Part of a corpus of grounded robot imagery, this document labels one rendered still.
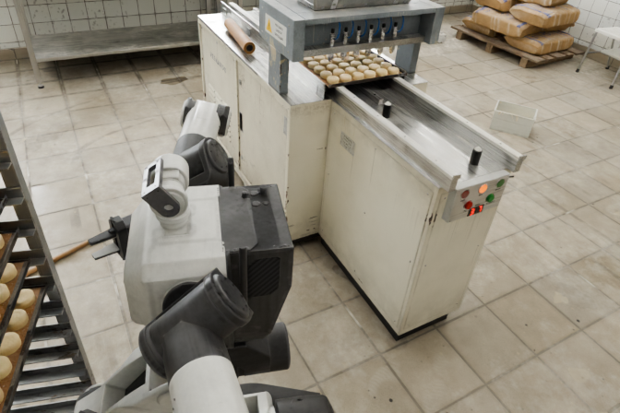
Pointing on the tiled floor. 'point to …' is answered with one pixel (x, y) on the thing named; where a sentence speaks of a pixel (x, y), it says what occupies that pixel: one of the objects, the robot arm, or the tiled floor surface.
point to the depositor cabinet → (272, 123)
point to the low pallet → (514, 48)
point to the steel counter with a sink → (78, 48)
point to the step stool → (606, 49)
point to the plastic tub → (513, 118)
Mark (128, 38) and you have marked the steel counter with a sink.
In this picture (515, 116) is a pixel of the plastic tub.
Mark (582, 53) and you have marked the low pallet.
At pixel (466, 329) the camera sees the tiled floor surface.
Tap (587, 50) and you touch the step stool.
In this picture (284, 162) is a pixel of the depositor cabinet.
